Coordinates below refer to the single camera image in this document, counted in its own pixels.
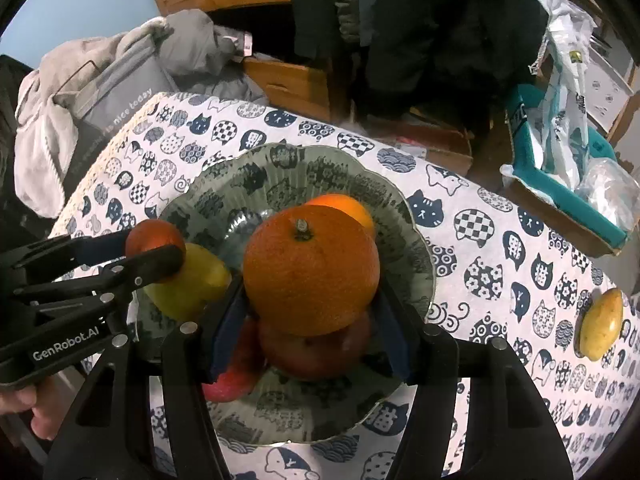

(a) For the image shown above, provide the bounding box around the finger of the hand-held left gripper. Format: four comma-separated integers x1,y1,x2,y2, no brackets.
12,245,185,322
0,230,136,289

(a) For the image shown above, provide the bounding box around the yellow mango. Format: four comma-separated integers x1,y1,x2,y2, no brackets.
579,288,625,362

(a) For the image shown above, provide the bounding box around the yellow-green pear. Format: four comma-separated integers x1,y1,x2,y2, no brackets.
145,242,233,322

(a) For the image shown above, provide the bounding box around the white printed plastic bag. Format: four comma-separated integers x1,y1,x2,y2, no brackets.
529,0,598,188

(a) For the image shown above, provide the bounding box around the fluted glass bowl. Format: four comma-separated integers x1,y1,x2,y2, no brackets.
134,142,437,445

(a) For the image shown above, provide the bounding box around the wooden drawer unit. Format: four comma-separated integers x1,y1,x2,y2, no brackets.
242,55,333,123

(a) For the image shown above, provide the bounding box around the person's left hand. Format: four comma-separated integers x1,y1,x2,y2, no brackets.
0,374,84,441

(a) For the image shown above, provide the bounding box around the brown cardboard box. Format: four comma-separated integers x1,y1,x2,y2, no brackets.
370,120,476,176

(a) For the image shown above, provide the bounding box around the orange-red mango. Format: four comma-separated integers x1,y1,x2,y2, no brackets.
304,193,376,241

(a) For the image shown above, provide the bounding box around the teal cardboard box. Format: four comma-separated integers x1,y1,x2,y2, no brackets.
500,84,632,257

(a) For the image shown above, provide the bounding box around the grey jacket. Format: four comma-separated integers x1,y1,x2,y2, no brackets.
115,9,271,106

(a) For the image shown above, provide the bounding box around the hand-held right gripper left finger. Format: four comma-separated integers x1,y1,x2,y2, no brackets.
42,277,251,480

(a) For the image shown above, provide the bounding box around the small tangerine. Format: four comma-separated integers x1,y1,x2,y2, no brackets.
125,219,187,261

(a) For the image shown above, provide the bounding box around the red mango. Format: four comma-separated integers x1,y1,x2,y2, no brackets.
202,317,266,403

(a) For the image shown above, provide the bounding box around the large red apple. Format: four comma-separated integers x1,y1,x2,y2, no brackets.
257,310,373,381

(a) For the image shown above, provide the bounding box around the clear plastic bag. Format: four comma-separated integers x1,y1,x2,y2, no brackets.
575,157,636,233

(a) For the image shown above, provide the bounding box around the cat print tablecloth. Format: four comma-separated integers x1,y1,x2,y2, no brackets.
50,91,640,480

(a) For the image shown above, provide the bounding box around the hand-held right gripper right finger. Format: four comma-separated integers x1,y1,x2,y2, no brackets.
372,290,573,480

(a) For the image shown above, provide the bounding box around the dark hanging clothing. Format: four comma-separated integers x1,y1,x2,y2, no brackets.
287,0,551,126

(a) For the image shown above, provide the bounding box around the large orange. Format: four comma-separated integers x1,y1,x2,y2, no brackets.
243,205,381,337

